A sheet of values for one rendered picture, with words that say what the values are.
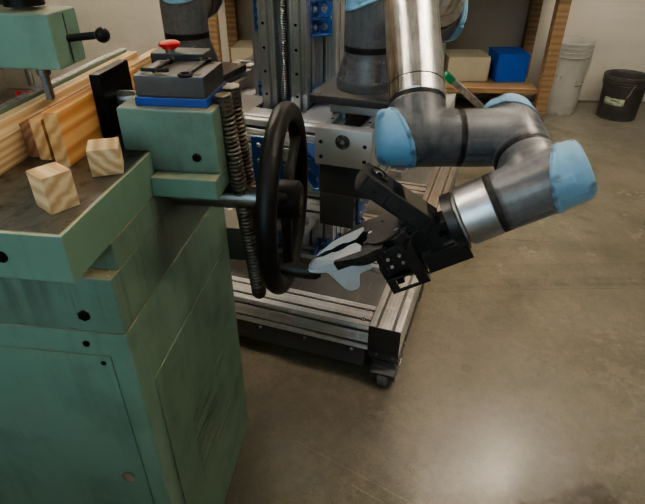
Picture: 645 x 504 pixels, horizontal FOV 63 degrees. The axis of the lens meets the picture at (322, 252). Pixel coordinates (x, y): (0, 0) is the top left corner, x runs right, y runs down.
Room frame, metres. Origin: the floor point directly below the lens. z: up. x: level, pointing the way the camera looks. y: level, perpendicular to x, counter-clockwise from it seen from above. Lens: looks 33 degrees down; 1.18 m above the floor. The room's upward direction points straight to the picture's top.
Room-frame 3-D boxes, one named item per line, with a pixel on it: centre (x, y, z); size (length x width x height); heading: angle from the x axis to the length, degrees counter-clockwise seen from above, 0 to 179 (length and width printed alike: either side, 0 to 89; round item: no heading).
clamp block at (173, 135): (0.75, 0.20, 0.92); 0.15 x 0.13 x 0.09; 173
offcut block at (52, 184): (0.53, 0.30, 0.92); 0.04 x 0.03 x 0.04; 50
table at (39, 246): (0.76, 0.28, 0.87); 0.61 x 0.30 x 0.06; 173
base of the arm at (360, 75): (1.31, -0.11, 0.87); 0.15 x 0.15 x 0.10
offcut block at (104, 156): (0.62, 0.27, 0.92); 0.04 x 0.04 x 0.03; 17
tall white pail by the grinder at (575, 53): (3.69, -1.66, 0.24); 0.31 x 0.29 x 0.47; 86
